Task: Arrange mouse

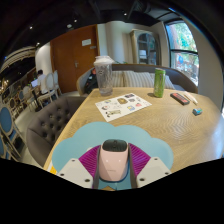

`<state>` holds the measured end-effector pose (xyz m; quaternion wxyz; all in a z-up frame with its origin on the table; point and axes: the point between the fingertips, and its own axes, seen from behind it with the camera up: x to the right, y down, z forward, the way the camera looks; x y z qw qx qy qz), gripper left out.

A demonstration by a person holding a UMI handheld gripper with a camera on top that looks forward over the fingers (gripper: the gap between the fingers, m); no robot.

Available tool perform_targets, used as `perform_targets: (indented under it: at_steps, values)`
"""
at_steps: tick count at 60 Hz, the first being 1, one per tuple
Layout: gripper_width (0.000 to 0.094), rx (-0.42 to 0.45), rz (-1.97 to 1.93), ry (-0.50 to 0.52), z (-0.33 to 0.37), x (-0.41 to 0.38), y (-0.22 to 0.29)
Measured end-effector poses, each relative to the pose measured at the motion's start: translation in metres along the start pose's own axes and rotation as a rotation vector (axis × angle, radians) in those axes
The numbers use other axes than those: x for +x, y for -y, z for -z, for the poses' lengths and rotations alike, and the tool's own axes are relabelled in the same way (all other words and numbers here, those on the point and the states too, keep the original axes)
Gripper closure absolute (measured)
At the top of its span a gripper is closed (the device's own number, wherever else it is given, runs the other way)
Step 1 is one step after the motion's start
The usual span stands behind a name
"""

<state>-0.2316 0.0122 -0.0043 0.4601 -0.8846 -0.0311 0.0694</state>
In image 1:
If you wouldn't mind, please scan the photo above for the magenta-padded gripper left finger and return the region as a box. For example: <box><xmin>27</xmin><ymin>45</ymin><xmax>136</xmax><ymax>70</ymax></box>
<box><xmin>56</xmin><ymin>144</ymin><xmax>101</xmax><ymax>190</ymax></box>

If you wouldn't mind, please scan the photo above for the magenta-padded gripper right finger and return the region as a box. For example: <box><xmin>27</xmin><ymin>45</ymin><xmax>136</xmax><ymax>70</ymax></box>
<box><xmin>127</xmin><ymin>143</ymin><xmax>172</xmax><ymax>190</ymax></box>

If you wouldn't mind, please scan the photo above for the pink computer mouse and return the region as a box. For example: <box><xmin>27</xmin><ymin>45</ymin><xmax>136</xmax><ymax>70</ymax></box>
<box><xmin>97</xmin><ymin>138</ymin><xmax>130</xmax><ymax>183</ymax></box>

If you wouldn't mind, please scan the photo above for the light blue cloud mouse pad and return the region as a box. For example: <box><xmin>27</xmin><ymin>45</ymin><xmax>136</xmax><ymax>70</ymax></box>
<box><xmin>51</xmin><ymin>121</ymin><xmax>175</xmax><ymax>192</ymax></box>

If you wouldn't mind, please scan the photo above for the grey tufted armchair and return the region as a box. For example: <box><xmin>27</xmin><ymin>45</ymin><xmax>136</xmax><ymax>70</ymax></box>
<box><xmin>25</xmin><ymin>95</ymin><xmax>88</xmax><ymax>168</ymax></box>

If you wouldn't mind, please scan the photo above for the white sticker sheet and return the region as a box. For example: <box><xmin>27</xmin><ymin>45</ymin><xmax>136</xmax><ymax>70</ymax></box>
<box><xmin>94</xmin><ymin>92</ymin><xmax>153</xmax><ymax>123</ymax></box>

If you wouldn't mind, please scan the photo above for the small teal box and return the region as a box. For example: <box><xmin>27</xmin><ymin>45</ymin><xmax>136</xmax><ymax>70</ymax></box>
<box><xmin>192</xmin><ymin>107</ymin><xmax>203</xmax><ymax>117</ymax></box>

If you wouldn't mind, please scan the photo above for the black and red flat box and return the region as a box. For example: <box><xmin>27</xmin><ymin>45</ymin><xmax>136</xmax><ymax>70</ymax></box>
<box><xmin>169</xmin><ymin>92</ymin><xmax>191</xmax><ymax>106</ymax></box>

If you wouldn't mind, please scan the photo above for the group of dining chairs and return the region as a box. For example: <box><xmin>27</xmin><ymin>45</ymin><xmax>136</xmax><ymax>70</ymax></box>
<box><xmin>0</xmin><ymin>71</ymin><xmax>63</xmax><ymax>162</ymax></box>

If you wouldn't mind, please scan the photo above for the green drink can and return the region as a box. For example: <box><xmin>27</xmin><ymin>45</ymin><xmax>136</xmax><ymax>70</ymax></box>
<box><xmin>153</xmin><ymin>67</ymin><xmax>167</xmax><ymax>99</ymax></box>

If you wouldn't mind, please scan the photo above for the black backpack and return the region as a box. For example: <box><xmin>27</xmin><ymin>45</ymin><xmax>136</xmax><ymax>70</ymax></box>
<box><xmin>83</xmin><ymin>73</ymin><xmax>99</xmax><ymax>95</ymax></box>

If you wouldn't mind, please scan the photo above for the striped cushion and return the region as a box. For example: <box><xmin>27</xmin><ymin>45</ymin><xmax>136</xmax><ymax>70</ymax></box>
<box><xmin>164</xmin><ymin>74</ymin><xmax>176</xmax><ymax>90</ymax></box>
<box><xmin>111</xmin><ymin>70</ymin><xmax>126</xmax><ymax>89</ymax></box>
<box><xmin>123</xmin><ymin>70</ymin><xmax>155</xmax><ymax>89</ymax></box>

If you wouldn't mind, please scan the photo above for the clear plastic shaker bottle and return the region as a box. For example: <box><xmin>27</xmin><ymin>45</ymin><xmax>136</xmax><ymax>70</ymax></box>
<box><xmin>93</xmin><ymin>55</ymin><xmax>115</xmax><ymax>97</ymax></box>

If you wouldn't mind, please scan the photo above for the brown curved sofa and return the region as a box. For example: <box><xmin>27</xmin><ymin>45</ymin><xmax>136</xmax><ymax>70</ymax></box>
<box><xmin>76</xmin><ymin>63</ymin><xmax>199</xmax><ymax>96</ymax></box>

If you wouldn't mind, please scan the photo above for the person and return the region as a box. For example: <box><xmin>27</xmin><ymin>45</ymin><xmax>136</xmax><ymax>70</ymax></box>
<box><xmin>34</xmin><ymin>69</ymin><xmax>50</xmax><ymax>96</ymax></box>

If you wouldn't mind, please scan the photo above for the brown wooden door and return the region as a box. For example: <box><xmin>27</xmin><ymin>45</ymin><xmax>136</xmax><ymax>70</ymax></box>
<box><xmin>49</xmin><ymin>24</ymin><xmax>100</xmax><ymax>94</ymax></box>

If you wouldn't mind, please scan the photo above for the wooden glass-door cabinet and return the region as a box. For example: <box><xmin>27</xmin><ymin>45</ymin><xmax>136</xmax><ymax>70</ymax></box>
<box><xmin>129</xmin><ymin>29</ymin><xmax>161</xmax><ymax>66</ymax></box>

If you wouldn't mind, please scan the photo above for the black-framed window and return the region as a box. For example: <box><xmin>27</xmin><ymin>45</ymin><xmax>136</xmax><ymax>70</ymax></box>
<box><xmin>165</xmin><ymin>20</ymin><xmax>200</xmax><ymax>87</ymax></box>

